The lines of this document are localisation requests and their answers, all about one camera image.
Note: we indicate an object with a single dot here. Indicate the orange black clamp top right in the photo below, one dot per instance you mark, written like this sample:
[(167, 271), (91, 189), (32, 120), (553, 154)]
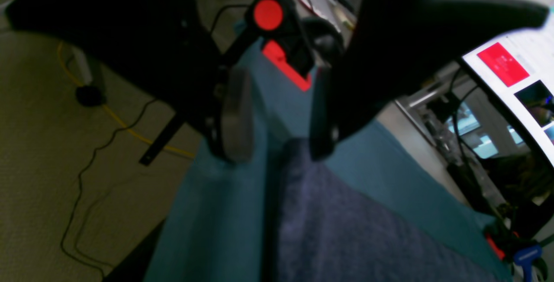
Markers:
[(281, 35)]

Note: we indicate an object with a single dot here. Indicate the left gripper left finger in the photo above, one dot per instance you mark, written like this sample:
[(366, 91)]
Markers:
[(161, 47)]

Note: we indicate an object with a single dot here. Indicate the teal table cloth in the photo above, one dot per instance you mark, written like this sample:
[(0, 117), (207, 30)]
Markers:
[(222, 223)]

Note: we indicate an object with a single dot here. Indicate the computer monitor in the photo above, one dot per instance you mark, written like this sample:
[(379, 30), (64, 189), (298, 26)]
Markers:
[(518, 69)]

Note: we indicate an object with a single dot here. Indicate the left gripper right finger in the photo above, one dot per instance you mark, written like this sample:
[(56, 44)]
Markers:
[(398, 44)]

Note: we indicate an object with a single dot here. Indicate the blue-grey T-shirt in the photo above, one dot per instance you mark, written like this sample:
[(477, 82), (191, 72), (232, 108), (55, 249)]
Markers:
[(328, 232)]

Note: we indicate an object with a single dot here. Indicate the blue orange clamp bottom right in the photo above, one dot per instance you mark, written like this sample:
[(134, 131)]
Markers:
[(515, 250)]

